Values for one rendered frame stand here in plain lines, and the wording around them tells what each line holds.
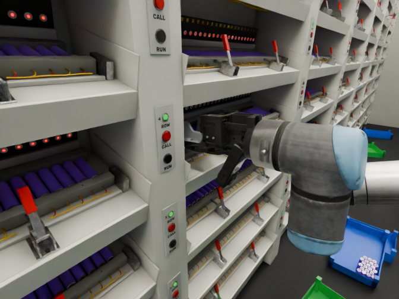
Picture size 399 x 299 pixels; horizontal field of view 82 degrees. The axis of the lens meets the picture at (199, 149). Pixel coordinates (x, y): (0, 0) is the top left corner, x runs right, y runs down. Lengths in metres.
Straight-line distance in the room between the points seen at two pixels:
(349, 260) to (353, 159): 1.19
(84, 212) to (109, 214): 0.04
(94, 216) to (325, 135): 0.38
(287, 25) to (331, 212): 0.72
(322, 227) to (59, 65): 0.45
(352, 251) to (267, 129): 1.23
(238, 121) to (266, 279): 0.98
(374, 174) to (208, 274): 0.55
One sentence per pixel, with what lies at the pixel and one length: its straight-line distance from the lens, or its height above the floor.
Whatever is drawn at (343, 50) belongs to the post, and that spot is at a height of 1.03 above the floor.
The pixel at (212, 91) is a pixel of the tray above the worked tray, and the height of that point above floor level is 0.93.
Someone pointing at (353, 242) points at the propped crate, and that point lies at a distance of 1.59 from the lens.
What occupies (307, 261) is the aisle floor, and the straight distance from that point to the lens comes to 1.46.
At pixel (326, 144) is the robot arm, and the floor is 0.89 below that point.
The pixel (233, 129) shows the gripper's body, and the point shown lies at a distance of 0.45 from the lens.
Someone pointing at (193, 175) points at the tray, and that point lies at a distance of 0.51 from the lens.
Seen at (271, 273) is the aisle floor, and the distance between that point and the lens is 1.35.
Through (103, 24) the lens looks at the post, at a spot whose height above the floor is 1.05.
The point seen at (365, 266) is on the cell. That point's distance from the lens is 1.45.
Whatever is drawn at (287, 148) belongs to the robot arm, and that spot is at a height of 0.87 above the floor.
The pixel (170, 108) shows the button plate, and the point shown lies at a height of 0.92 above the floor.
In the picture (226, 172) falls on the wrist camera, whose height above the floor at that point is 0.78.
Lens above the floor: 1.00
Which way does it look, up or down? 22 degrees down
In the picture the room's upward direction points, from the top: straight up
